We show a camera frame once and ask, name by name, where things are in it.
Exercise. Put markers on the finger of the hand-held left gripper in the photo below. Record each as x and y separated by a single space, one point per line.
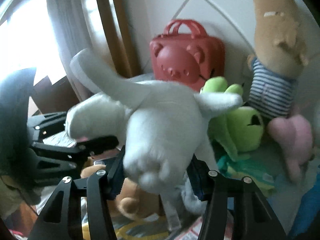
100 143
50 123

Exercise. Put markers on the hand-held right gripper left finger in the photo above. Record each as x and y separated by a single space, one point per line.
117 180

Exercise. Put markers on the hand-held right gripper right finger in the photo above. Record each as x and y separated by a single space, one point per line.
198 185

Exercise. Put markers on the white plush cat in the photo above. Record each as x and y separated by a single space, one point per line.
162 117

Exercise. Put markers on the blue plastic crate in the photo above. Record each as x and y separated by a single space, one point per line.
310 210

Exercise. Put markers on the brown teddy bear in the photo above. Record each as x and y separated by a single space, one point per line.
130 202

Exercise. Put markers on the yellow packet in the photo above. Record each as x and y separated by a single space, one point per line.
140 228

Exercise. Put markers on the green frog plush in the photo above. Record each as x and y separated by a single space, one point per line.
240 132

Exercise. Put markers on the white curtain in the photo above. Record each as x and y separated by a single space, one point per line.
70 30

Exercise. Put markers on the pink plush toy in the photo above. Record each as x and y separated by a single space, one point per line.
292 135

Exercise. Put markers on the red bear handbag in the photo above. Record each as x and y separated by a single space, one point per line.
180 60

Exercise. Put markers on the brown plush with striped shirt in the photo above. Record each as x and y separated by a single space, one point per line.
275 30

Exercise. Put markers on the narrow wooden frame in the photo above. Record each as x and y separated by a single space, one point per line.
115 25

